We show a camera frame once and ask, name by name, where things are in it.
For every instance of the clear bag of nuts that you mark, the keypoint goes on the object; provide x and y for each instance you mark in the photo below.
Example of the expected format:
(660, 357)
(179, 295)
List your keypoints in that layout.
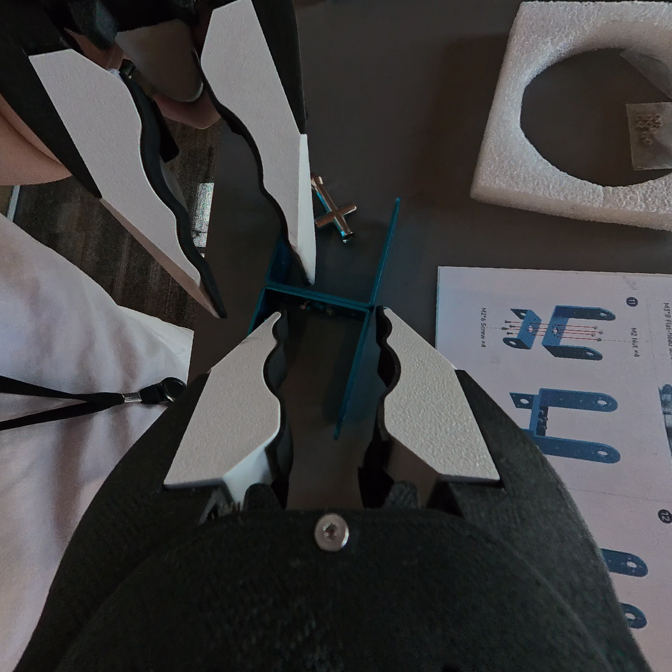
(648, 136)

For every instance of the white foam block with hole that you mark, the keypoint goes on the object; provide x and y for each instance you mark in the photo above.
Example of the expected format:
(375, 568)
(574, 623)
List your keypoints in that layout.
(504, 131)

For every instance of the blue metal bracket assembly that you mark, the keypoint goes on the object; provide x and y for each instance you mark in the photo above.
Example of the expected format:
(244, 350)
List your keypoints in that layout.
(359, 362)

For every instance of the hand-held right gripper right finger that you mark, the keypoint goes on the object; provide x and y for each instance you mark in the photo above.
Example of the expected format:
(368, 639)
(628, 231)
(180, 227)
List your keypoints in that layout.
(430, 414)

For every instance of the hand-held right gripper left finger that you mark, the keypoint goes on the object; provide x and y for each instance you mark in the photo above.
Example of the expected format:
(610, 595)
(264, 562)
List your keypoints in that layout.
(231, 414)

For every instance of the white instruction sheet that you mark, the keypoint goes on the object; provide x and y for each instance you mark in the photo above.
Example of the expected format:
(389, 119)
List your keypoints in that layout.
(567, 378)

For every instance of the silver cross wrench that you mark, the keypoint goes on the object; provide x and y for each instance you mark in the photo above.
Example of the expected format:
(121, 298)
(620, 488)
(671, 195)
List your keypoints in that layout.
(336, 210)

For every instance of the person's left hand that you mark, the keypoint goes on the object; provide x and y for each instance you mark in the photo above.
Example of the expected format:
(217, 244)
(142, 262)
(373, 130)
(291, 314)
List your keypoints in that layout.
(181, 89)

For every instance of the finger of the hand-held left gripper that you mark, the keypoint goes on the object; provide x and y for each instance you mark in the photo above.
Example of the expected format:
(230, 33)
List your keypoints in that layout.
(257, 94)
(99, 131)

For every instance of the dark desk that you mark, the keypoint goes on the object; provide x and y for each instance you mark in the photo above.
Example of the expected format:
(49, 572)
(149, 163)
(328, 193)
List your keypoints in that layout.
(399, 105)

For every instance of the person's left forearm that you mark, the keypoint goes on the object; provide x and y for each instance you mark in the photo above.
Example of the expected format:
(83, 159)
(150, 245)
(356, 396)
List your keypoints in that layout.
(26, 149)

